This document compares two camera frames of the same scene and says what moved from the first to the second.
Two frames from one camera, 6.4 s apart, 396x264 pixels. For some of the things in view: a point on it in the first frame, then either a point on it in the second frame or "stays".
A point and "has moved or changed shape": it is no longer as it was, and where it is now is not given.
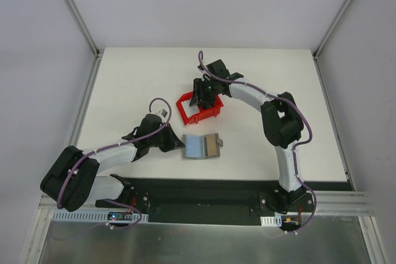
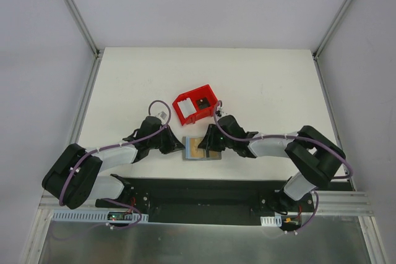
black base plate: x=237 y=201 stays
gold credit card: x=211 y=145 has moved or changed shape
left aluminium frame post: x=80 y=20 stays
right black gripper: x=203 y=91 to x=215 y=138
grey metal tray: x=195 y=146 stays
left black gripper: x=168 y=139 stays
